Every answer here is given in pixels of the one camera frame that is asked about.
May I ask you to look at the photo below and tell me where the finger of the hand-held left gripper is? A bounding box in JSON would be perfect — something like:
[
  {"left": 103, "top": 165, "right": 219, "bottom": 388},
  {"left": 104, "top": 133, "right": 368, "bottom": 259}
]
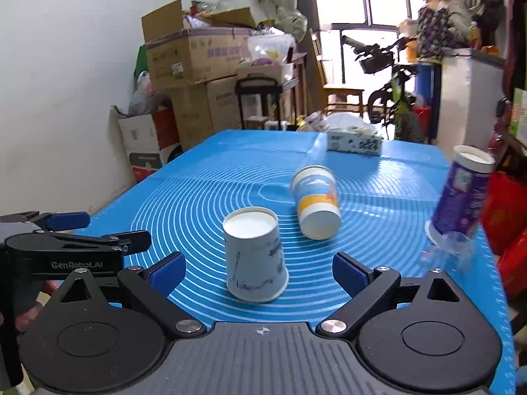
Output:
[
  {"left": 35, "top": 230, "right": 152, "bottom": 256},
  {"left": 35, "top": 211, "right": 91, "bottom": 231}
]

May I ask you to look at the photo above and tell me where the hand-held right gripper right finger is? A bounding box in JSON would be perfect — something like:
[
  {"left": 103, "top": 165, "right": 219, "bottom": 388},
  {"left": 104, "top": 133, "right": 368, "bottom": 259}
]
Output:
[{"left": 316, "top": 252, "right": 464, "bottom": 336}]

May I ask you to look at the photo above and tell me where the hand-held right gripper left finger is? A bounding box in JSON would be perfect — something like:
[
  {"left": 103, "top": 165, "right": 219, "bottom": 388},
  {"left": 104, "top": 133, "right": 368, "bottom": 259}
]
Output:
[{"left": 53, "top": 251, "right": 207, "bottom": 340}]

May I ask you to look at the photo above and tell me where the blue and orange paper cup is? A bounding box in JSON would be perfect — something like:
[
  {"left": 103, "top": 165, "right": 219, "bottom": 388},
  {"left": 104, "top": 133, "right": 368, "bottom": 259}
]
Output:
[{"left": 291, "top": 165, "right": 343, "bottom": 240}]

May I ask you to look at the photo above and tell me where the white paper cup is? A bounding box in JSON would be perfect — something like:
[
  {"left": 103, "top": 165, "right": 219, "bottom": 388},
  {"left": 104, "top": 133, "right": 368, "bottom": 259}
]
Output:
[{"left": 223, "top": 206, "right": 289, "bottom": 303}]

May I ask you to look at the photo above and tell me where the purple paper cup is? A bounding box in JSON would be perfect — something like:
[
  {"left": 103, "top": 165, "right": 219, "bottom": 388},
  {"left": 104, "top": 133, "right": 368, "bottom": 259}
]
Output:
[{"left": 424, "top": 145, "right": 496, "bottom": 251}]

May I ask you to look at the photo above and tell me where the clear plastic cup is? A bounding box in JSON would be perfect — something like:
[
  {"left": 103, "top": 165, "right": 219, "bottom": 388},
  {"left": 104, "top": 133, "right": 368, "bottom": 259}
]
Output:
[{"left": 419, "top": 230, "right": 475, "bottom": 274}]

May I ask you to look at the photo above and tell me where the person's left hand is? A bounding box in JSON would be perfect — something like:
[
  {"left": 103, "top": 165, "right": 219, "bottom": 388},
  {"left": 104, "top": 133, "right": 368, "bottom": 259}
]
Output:
[{"left": 16, "top": 280, "right": 59, "bottom": 334}]

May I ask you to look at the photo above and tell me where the blue ringed silicone mat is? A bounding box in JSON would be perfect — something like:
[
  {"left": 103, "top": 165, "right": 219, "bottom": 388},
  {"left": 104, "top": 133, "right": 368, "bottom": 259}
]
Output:
[{"left": 80, "top": 129, "right": 517, "bottom": 395}]

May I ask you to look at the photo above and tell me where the white and red cardboard box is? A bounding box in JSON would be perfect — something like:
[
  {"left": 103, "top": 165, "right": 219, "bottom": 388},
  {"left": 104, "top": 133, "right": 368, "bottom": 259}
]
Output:
[{"left": 116, "top": 108, "right": 183, "bottom": 183}]

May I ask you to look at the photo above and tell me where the printed tissue box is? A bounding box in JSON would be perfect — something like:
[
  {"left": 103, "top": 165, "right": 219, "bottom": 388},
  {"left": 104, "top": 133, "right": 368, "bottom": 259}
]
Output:
[{"left": 326, "top": 126, "right": 383, "bottom": 156}]

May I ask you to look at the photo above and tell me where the white plastic bag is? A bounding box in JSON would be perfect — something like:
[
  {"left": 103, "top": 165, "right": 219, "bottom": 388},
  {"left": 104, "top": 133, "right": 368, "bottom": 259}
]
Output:
[{"left": 128, "top": 70, "right": 159, "bottom": 117}]

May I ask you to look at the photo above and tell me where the brown cardboard box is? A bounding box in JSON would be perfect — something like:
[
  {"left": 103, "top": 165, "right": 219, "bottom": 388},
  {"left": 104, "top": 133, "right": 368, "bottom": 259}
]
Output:
[{"left": 170, "top": 75, "right": 244, "bottom": 151}]

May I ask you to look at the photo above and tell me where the red bag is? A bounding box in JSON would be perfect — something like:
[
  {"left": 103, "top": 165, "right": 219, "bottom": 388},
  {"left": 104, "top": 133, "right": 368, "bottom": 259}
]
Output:
[{"left": 481, "top": 170, "right": 527, "bottom": 299}]

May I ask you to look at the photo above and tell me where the black and green bicycle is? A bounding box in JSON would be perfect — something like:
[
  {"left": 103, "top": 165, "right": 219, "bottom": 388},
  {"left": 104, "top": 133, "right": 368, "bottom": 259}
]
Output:
[{"left": 341, "top": 35, "right": 430, "bottom": 144}]

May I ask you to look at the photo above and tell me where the wooden chair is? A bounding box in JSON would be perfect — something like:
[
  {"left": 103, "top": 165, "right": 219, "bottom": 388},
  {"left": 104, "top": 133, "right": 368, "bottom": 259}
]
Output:
[{"left": 309, "top": 28, "right": 366, "bottom": 119}]

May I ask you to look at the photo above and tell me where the black utility cart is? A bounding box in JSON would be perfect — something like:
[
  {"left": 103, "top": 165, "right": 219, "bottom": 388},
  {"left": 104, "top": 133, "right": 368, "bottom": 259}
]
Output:
[{"left": 235, "top": 73, "right": 300, "bottom": 131}]

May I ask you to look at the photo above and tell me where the large open cardboard box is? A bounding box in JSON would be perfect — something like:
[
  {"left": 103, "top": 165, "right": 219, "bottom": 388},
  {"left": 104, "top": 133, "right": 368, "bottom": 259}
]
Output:
[{"left": 141, "top": 0, "right": 258, "bottom": 90}]

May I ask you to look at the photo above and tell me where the white cabinet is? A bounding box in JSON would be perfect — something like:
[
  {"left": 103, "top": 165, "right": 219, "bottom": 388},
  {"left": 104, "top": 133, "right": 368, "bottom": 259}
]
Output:
[{"left": 435, "top": 47, "right": 508, "bottom": 159}]

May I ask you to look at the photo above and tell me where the clear plastic bag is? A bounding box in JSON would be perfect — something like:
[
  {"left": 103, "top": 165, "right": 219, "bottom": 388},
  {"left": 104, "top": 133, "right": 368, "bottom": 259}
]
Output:
[{"left": 246, "top": 32, "right": 296, "bottom": 67}]

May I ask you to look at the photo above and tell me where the purple patterned bag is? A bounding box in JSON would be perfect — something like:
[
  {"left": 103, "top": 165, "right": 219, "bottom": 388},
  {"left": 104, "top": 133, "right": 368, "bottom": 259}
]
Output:
[{"left": 415, "top": 5, "right": 456, "bottom": 64}]

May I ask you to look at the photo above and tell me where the orange drink bottle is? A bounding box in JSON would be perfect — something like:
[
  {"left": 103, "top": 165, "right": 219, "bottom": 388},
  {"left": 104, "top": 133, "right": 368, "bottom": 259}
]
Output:
[{"left": 468, "top": 20, "right": 483, "bottom": 50}]

